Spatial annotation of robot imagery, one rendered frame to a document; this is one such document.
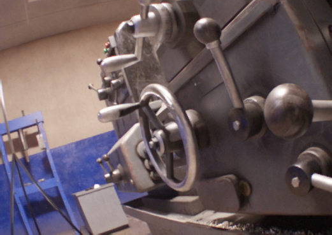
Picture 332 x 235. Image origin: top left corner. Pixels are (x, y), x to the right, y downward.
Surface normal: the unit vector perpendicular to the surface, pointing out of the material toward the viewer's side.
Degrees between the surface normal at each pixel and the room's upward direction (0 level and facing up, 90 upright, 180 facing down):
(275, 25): 90
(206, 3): 90
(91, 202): 90
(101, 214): 90
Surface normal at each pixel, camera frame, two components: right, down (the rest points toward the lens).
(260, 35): -0.88, 0.27
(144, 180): 0.33, -0.26
